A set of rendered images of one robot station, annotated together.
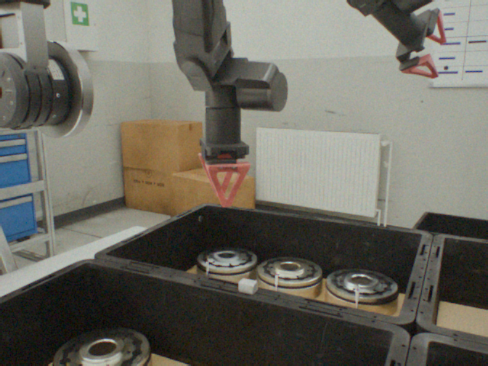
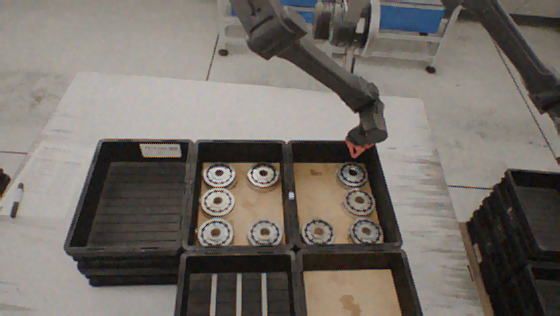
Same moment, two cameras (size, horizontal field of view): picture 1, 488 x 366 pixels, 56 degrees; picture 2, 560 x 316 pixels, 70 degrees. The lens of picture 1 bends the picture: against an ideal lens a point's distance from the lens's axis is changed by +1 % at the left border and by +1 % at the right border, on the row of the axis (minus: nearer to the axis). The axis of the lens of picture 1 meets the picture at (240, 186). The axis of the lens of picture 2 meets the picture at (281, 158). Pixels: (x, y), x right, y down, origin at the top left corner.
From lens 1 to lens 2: 93 cm
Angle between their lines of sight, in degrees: 58
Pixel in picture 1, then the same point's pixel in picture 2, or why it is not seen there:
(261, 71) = (368, 123)
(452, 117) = not seen: outside the picture
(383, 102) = not seen: outside the picture
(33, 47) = (351, 13)
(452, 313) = (380, 275)
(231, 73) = (363, 112)
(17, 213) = (428, 15)
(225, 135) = (360, 131)
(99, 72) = not seen: outside the picture
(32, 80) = (342, 31)
